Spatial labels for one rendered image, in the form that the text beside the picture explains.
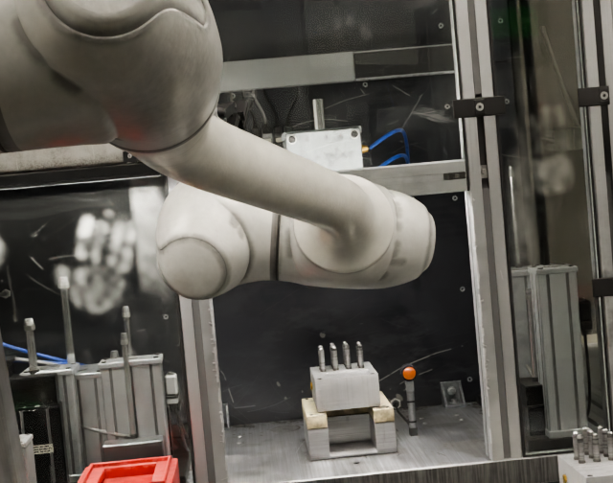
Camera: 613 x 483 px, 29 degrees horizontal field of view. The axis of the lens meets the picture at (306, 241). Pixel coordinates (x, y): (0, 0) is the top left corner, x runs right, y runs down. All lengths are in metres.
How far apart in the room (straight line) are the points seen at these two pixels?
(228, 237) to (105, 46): 0.56
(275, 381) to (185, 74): 1.43
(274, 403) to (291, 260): 0.90
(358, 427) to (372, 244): 0.72
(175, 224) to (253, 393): 0.93
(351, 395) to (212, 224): 0.65
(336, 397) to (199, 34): 1.14
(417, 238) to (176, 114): 0.53
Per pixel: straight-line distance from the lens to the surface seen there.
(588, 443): 1.64
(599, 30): 1.74
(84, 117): 0.72
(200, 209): 1.23
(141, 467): 1.65
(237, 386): 2.11
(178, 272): 1.22
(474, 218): 1.69
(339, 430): 1.88
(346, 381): 1.80
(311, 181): 1.06
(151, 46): 0.68
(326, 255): 1.20
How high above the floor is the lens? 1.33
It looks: 3 degrees down
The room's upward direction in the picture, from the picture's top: 5 degrees counter-clockwise
